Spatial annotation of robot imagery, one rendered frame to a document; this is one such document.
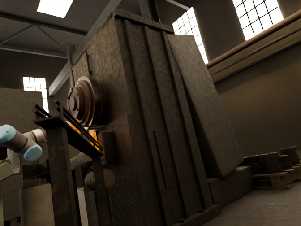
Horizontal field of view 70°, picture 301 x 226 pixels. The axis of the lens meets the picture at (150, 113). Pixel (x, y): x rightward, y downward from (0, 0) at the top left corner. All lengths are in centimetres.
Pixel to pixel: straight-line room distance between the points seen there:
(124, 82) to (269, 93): 609
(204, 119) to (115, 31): 111
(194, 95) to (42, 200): 155
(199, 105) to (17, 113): 337
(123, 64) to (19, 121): 310
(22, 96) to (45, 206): 376
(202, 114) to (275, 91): 533
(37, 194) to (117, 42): 123
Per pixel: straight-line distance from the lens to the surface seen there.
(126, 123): 154
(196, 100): 211
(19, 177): 413
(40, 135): 144
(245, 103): 764
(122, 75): 169
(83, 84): 189
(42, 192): 104
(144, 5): 585
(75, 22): 1180
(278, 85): 730
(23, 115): 455
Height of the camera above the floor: 52
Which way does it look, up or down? 12 degrees up
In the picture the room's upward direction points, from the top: 12 degrees counter-clockwise
